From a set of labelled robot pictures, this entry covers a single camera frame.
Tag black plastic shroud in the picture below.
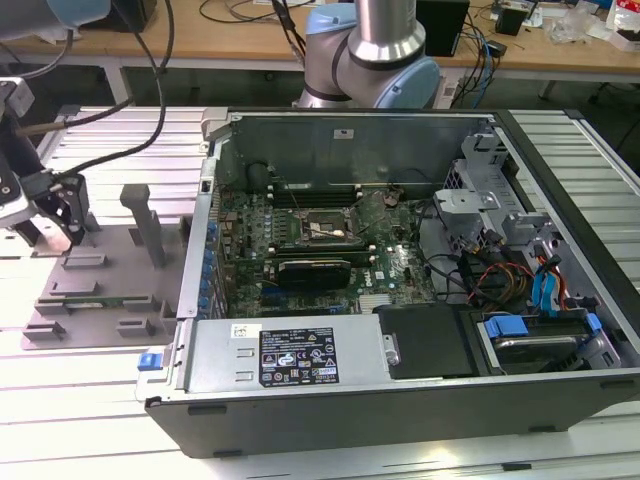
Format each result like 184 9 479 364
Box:
374 303 476 379

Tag black graphics card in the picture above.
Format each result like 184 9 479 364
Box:
276 257 353 290

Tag blue cable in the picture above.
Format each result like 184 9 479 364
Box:
474 24 495 109

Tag orange and yellow power wires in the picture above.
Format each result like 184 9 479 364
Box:
469 262 534 306

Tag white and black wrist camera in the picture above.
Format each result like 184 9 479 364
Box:
0 168 32 222

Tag CPU socket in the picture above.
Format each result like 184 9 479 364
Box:
302 207 354 245

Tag silver hard disk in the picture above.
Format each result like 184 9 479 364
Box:
492 333 585 375

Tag tall black box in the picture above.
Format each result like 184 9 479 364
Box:
415 0 471 57

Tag wooden desk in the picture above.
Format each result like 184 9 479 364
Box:
0 0 640 109

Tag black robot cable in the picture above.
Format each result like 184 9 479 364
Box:
49 0 176 177

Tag black cylinder component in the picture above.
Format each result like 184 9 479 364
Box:
247 160 275 192

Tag clear plastic bags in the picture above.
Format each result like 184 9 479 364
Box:
547 7 607 44

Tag red and white bag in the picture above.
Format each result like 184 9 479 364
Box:
606 0 640 51

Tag silver chipset heatsink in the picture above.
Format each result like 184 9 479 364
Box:
357 293 396 314

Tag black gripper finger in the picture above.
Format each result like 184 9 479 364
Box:
8 219 39 249
48 172 91 246

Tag thin metal locking lever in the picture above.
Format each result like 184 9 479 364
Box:
279 176 302 211

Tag silver power supply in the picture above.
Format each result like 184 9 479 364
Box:
184 314 404 394

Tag black open PC case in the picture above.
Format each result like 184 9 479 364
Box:
144 107 640 459

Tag blue data wire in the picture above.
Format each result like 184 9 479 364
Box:
531 252 565 319

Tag silver metal drive cage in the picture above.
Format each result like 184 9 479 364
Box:
432 124 556 261

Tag black wire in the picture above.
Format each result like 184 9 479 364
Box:
418 199 474 302

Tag black cable loop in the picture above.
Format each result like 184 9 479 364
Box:
198 0 284 24

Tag installed green RAM sticks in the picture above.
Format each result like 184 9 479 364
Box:
269 241 377 259

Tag silver CPU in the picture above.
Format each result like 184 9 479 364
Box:
32 214 73 252

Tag green motherboard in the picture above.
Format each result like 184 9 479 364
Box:
212 187 441 319

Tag white labelled tag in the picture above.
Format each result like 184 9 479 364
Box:
439 79 461 110

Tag brass cable tube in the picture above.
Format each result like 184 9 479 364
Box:
14 118 71 137

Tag gray parts rack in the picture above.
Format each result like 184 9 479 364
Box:
19 183 194 351

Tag small black container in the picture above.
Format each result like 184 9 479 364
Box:
494 7 531 36

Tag blue disk carrier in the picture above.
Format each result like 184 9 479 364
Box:
478 312 601 376

